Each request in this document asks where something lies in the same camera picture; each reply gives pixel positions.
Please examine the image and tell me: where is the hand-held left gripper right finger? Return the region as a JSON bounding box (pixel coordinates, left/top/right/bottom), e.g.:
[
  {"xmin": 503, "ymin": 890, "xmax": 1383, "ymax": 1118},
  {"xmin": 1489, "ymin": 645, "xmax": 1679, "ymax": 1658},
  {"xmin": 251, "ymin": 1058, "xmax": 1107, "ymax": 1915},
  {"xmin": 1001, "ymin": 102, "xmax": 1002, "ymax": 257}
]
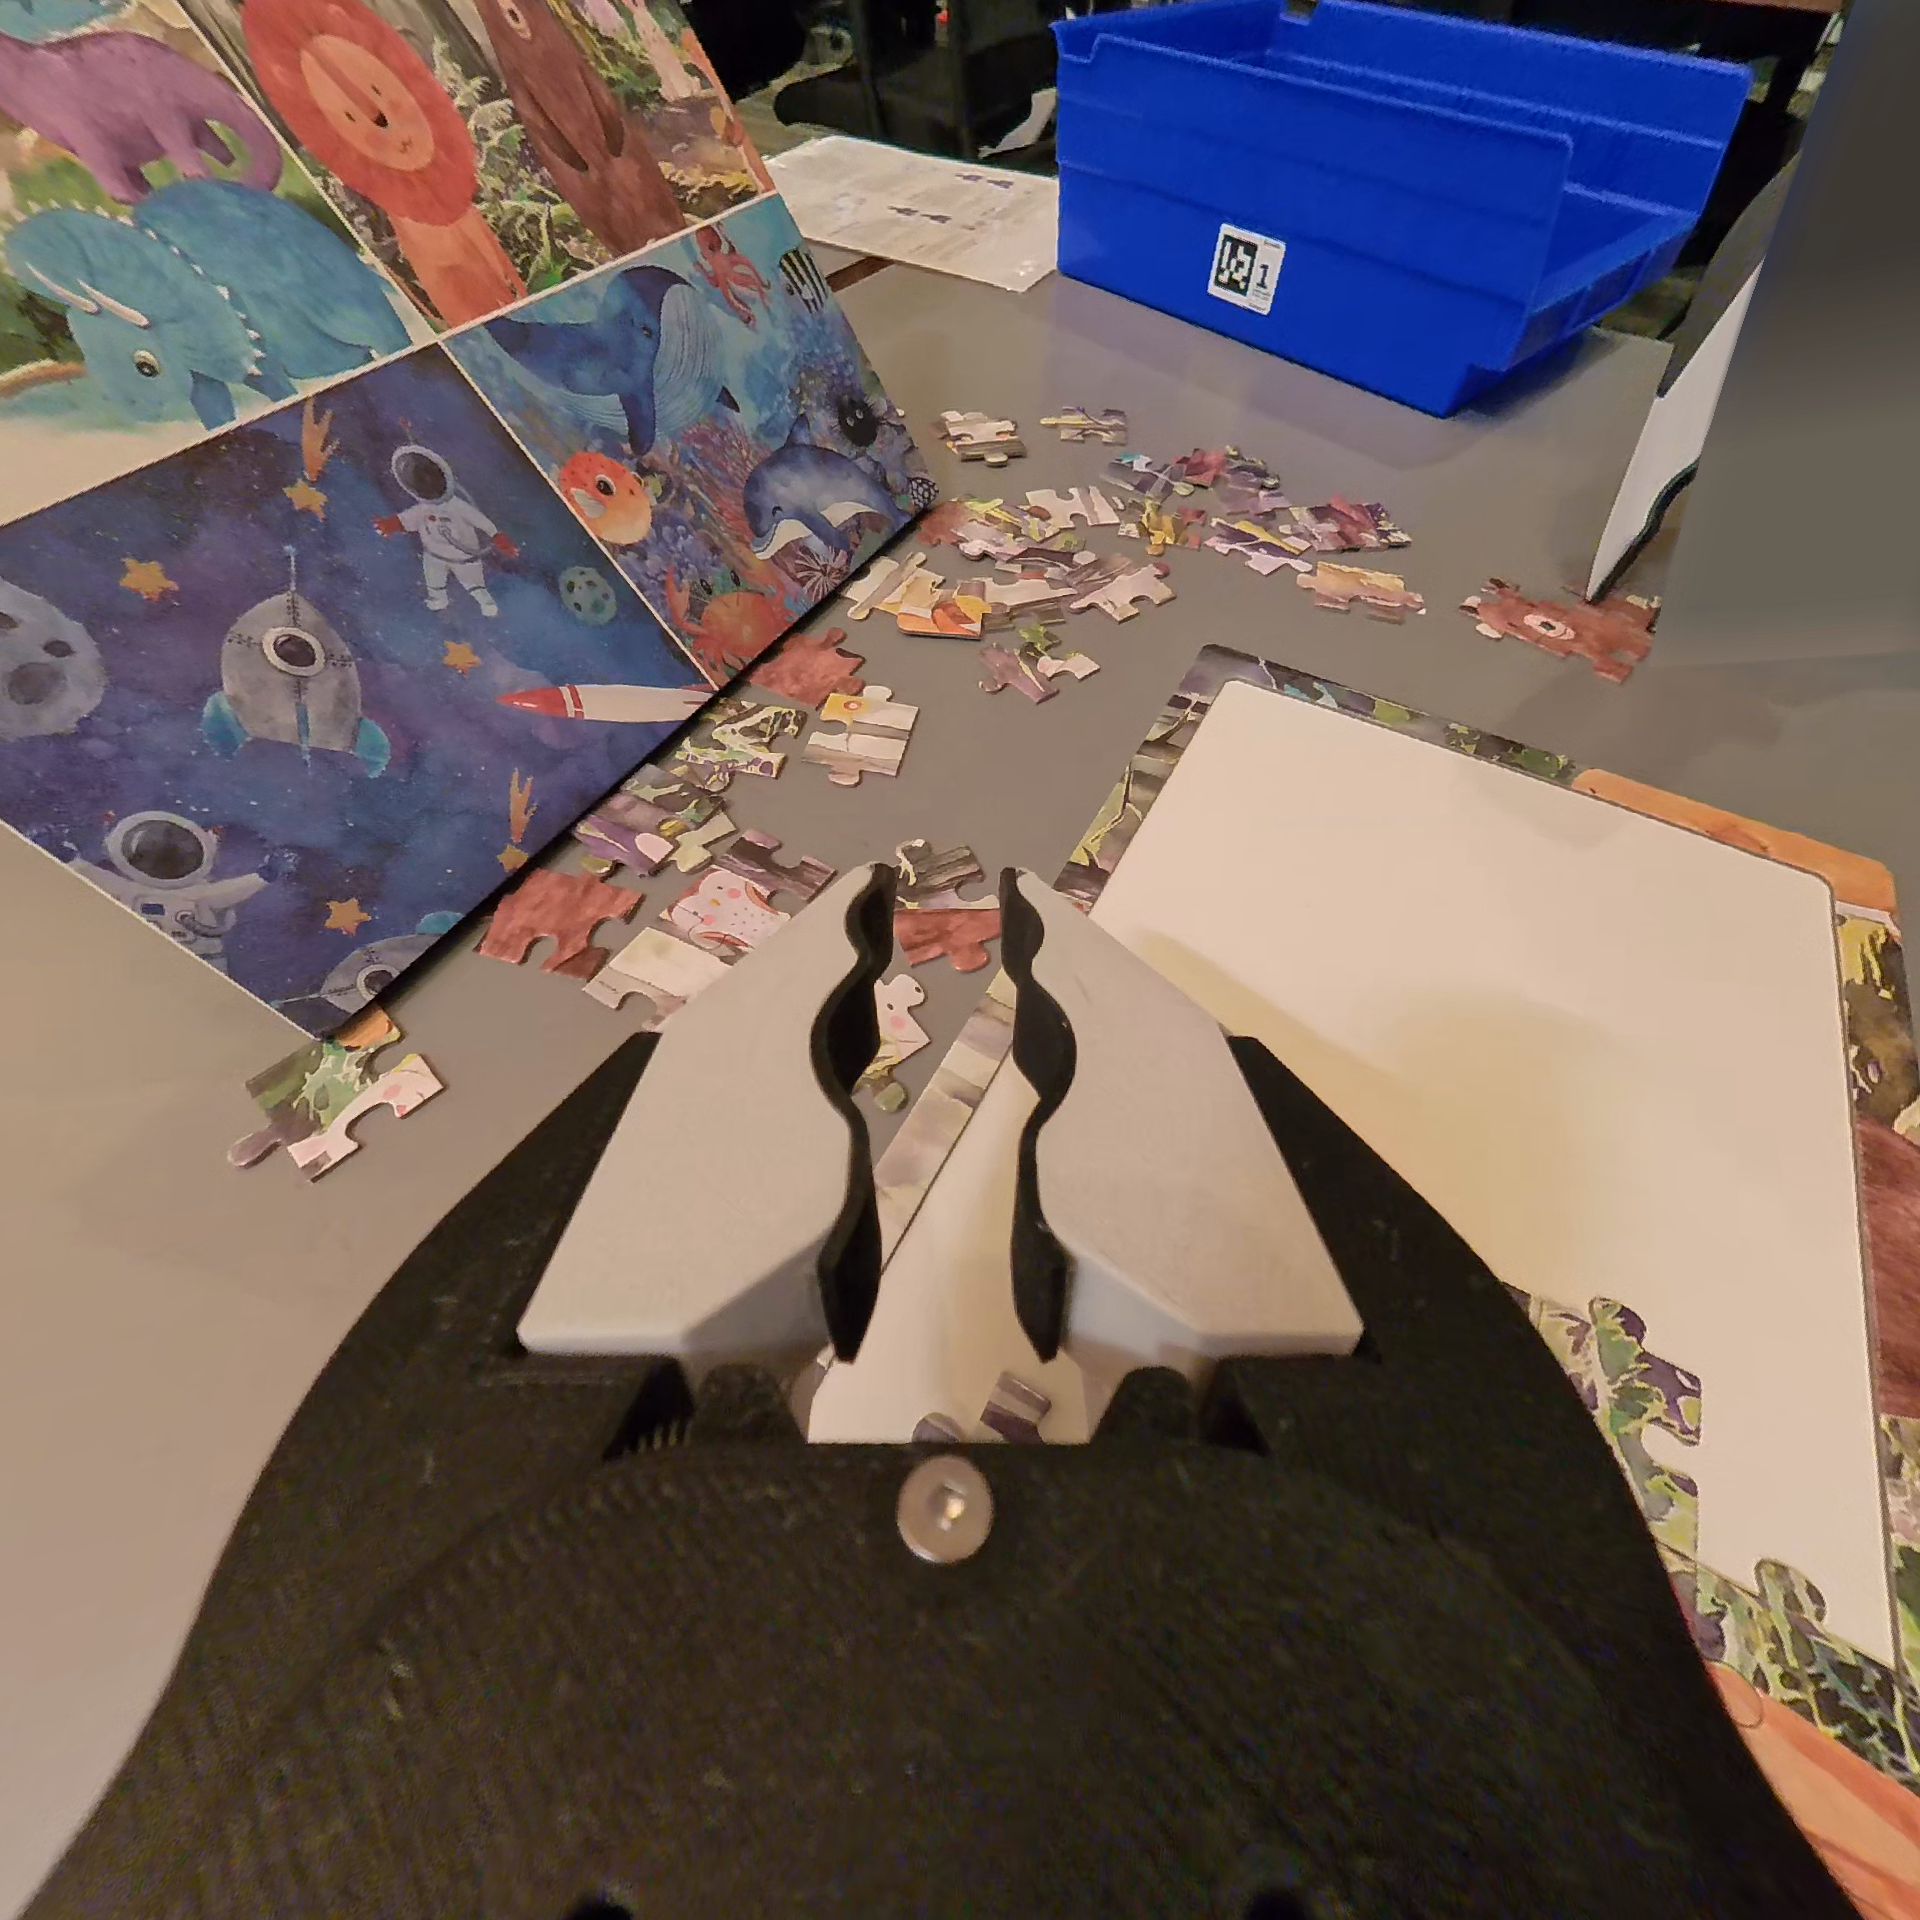
[{"xmin": 993, "ymin": 869, "xmax": 1370, "ymax": 1385}]

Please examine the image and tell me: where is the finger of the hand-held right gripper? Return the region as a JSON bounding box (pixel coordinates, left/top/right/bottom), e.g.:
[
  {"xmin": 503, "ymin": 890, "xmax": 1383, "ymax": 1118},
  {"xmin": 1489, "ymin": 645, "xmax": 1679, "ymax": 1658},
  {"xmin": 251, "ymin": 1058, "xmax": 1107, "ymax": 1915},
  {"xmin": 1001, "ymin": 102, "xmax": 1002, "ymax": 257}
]
[
  {"xmin": 1679, "ymin": 0, "xmax": 1920, "ymax": 603},
  {"xmin": 1584, "ymin": 254, "xmax": 1771, "ymax": 603}
]

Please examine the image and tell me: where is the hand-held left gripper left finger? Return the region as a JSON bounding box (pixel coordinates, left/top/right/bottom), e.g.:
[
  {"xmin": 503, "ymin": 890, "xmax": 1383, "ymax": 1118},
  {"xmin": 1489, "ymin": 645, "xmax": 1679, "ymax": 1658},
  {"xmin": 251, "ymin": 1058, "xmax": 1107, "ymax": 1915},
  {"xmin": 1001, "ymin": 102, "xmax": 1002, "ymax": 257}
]
[{"xmin": 517, "ymin": 861, "xmax": 903, "ymax": 1375}]

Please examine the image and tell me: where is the plain brown puzzle piece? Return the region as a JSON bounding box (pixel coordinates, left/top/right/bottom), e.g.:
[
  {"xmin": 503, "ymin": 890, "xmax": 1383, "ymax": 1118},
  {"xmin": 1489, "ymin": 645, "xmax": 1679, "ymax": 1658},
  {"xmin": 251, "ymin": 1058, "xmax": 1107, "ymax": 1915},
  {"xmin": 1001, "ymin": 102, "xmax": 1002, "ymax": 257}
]
[{"xmin": 1574, "ymin": 590, "xmax": 1662, "ymax": 687}]

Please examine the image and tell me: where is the brown bear face puzzle piece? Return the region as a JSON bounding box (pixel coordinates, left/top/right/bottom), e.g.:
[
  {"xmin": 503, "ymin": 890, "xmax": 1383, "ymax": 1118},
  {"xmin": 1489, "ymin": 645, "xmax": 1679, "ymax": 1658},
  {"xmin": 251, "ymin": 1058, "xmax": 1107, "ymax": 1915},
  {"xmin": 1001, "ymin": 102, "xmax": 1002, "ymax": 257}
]
[{"xmin": 1463, "ymin": 577, "xmax": 1593, "ymax": 672}]

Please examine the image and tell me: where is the pile of jigsaw pieces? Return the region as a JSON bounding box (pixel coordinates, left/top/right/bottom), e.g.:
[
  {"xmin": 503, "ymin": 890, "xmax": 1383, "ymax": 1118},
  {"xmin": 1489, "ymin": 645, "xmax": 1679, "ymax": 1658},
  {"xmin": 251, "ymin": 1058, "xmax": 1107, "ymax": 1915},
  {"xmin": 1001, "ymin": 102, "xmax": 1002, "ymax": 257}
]
[{"xmin": 227, "ymin": 406, "xmax": 1426, "ymax": 1188}]

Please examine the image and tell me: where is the jigsaw puzzle tray board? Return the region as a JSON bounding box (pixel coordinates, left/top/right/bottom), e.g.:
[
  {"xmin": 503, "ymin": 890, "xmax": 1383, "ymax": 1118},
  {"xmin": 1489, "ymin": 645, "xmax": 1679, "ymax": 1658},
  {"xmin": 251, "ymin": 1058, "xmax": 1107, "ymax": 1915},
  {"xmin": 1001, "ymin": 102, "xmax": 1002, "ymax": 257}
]
[{"xmin": 811, "ymin": 646, "xmax": 1920, "ymax": 1920}]

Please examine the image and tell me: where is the blue plastic bin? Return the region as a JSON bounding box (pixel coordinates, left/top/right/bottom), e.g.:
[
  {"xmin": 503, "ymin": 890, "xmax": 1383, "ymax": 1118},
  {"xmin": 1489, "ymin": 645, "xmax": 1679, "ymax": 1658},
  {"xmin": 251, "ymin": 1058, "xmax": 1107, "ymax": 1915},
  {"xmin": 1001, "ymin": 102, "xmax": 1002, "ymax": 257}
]
[{"xmin": 1051, "ymin": 0, "xmax": 1753, "ymax": 418}]

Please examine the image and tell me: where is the illustrated puzzle box lid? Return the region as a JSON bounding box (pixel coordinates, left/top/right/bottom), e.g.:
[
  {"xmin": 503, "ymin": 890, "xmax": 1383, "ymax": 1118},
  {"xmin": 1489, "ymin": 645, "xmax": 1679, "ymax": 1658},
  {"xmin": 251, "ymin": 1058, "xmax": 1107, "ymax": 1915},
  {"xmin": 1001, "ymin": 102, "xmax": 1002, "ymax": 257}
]
[{"xmin": 0, "ymin": 0, "xmax": 941, "ymax": 1042}]

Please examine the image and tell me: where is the white printed paper sheet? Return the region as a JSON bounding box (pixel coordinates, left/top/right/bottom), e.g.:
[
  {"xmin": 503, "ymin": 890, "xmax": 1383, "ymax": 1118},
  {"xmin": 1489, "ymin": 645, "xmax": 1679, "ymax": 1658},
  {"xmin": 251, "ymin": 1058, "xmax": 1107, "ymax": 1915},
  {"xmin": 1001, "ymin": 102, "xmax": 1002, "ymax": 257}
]
[{"xmin": 764, "ymin": 134, "xmax": 1057, "ymax": 295}]

